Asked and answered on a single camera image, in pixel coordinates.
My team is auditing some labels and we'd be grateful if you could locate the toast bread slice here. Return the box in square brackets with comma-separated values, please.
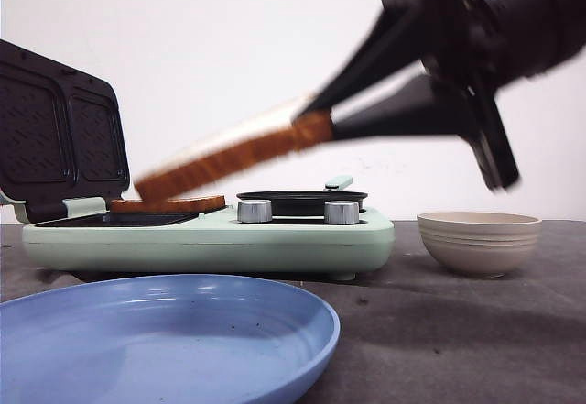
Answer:
[134, 95, 334, 203]
[110, 195, 225, 213]

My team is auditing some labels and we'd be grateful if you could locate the silver control knob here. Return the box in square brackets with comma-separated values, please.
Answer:
[237, 200, 273, 224]
[324, 201, 360, 225]

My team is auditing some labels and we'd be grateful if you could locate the blue round plate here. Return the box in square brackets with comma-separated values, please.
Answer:
[1, 275, 341, 403]

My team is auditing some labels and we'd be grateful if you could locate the breakfast maker hinged lid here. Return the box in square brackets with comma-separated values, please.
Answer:
[1, 41, 130, 224]

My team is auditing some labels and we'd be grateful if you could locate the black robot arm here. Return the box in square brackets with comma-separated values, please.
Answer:
[308, 0, 585, 190]

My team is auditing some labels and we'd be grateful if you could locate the black round frying pan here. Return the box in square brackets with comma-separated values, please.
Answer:
[236, 175, 368, 216]

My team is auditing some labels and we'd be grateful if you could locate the beige ribbed bowl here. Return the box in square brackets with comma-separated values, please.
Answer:
[417, 212, 542, 278]

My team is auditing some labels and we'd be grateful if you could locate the grey table cloth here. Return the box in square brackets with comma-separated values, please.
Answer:
[1, 221, 585, 403]

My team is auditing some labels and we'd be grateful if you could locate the left silver control knob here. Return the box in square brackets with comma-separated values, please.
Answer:
[237, 200, 273, 224]

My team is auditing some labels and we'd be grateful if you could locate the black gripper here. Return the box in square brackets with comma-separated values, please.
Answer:
[299, 0, 519, 191]

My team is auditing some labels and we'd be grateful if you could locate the right silver control knob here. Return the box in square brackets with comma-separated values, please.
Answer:
[324, 201, 360, 225]

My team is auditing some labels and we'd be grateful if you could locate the mint green breakfast maker base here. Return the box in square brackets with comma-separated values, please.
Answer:
[22, 206, 395, 279]

